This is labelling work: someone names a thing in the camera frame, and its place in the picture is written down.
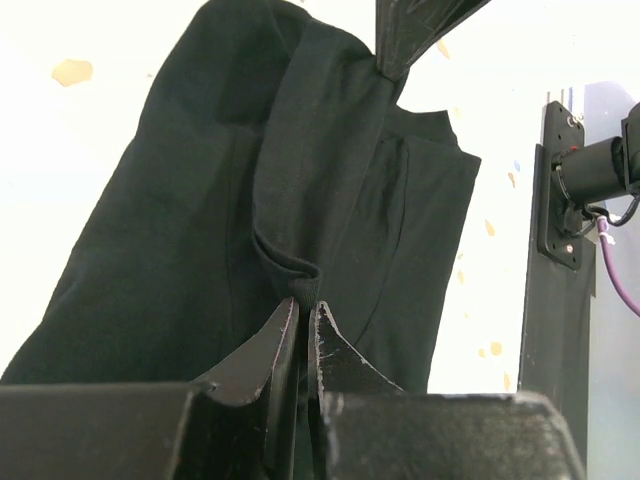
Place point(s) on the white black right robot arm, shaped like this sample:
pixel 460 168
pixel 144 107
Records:
pixel 597 172

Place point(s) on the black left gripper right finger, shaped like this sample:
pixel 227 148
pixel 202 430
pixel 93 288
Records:
pixel 363 426

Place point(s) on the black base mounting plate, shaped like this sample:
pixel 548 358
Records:
pixel 559 273

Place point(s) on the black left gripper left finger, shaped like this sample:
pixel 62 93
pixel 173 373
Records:
pixel 236 421

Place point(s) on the black t shirt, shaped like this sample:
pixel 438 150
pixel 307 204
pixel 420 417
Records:
pixel 271 161

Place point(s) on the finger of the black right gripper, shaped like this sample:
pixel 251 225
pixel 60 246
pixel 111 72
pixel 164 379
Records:
pixel 406 29

